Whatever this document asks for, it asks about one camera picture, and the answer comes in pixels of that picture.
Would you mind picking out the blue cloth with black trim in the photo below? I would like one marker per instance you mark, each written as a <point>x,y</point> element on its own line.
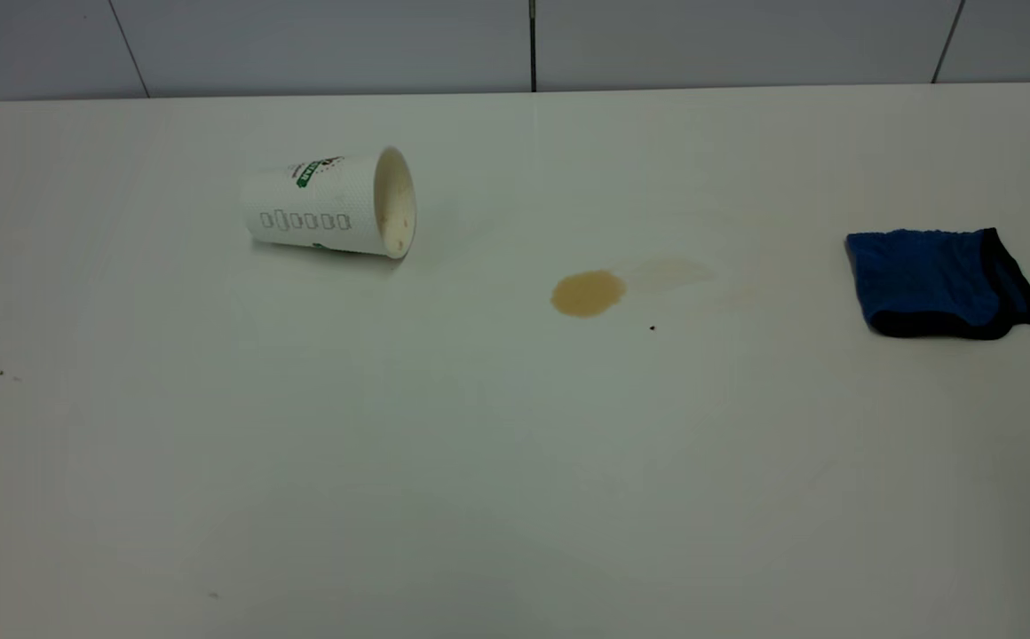
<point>923,280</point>

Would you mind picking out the white paper coffee cup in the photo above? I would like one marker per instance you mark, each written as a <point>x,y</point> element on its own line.
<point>320,213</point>

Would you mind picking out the tan coffee spill puddle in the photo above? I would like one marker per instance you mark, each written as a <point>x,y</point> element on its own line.
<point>586,295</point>

